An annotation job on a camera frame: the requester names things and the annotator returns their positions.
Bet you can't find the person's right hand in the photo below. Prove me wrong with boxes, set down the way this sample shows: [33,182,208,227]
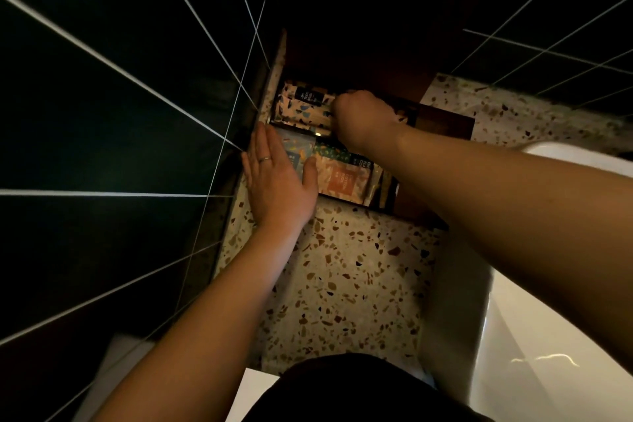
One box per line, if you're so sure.
[330,89,412,155]

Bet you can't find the person's left hand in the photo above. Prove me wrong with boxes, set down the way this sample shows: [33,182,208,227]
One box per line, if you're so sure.
[241,121,320,230]

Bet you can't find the cream patterned packet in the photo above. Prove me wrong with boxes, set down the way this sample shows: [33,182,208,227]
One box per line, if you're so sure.
[273,81,339,135]

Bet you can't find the person's left forearm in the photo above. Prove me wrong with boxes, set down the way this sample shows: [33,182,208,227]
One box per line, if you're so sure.
[91,219,317,422]

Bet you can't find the person's right forearm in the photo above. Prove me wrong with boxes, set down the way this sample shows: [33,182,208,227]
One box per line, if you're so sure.
[386,124,633,375]

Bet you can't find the blue patterned packet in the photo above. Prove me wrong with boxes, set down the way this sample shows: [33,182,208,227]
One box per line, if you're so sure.
[274,127,317,176]

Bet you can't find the orange label patterned packet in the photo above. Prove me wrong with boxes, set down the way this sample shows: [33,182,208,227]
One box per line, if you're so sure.
[314,142,379,206]

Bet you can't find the dark slim packet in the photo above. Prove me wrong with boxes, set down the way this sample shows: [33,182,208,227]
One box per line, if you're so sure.
[367,164,399,211]

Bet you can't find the dark wooden tray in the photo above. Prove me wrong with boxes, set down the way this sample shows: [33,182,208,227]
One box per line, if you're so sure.
[266,79,476,230]

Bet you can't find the person's black clothing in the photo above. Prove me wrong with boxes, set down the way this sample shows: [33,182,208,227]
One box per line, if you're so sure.
[256,352,491,422]

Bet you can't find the white container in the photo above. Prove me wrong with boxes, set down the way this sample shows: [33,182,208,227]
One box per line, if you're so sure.
[84,334,166,422]

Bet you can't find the white ceramic sink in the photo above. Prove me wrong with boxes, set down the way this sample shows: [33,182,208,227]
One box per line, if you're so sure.
[419,140,633,422]

